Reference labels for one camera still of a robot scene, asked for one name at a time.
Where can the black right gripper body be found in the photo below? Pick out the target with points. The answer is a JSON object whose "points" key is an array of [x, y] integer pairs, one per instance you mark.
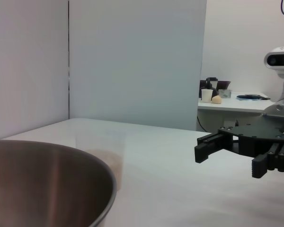
{"points": [[253, 137]]}

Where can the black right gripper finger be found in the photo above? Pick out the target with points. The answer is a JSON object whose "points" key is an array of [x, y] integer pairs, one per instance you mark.
{"points": [[262, 165], [203, 150]]}

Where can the stainless steel mixing bowl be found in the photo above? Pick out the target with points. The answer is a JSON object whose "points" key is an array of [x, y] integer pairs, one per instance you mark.
{"points": [[38, 184]]}

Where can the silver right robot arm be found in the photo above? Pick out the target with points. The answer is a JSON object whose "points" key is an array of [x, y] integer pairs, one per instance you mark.
{"points": [[281, 108]]}

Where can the white paper cup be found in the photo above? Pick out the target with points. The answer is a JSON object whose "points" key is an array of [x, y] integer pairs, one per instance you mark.
{"points": [[207, 95]]}

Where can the dark purple bowl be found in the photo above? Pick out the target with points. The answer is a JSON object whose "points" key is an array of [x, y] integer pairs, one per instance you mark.
{"points": [[224, 84]]}

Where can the white background desk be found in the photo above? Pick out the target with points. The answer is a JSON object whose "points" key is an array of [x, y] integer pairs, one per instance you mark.
{"points": [[234, 105]]}

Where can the blue plate with black item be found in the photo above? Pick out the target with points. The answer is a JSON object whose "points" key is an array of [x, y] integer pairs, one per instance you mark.
{"points": [[251, 97]]}

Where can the grey green small box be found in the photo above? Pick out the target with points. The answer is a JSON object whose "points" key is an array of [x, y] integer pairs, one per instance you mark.
{"points": [[225, 93]]}

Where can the tan egg-shaped object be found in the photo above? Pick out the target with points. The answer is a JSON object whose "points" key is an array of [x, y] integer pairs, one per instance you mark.
{"points": [[216, 99]]}

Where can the black kettle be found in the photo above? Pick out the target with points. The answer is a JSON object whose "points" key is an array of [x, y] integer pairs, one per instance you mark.
{"points": [[209, 83]]}

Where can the white partition board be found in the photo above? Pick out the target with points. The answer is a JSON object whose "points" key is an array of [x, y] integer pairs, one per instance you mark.
{"points": [[137, 61]]}

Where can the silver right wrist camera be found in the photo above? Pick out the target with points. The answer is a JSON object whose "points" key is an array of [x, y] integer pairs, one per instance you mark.
{"points": [[279, 60]]}

